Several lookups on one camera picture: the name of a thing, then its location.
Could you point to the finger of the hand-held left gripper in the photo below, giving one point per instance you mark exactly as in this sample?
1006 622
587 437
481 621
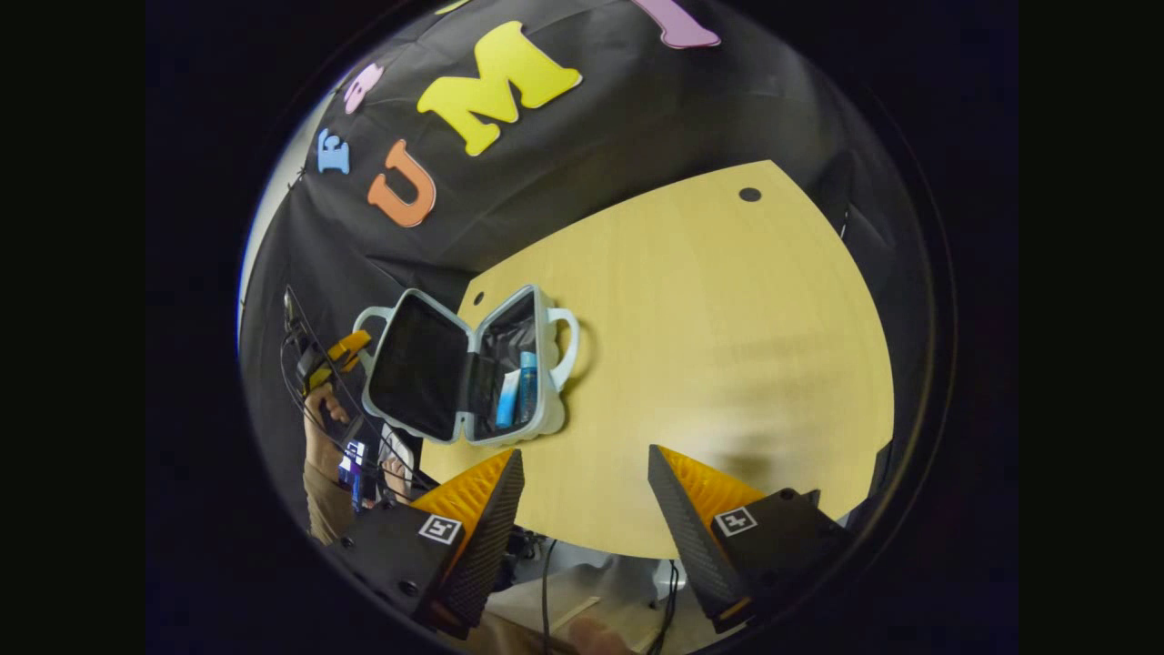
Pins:
316 377
350 346

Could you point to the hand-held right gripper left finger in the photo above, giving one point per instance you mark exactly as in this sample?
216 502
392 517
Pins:
491 532

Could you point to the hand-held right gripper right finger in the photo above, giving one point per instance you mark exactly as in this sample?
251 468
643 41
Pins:
687 532

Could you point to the light blue small suitcase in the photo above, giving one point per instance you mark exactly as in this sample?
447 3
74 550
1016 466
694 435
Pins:
414 373

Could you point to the small pale blue bottle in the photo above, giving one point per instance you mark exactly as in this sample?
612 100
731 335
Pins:
507 400

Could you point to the tall blue capped bottle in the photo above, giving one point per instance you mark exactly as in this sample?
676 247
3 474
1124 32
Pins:
527 387

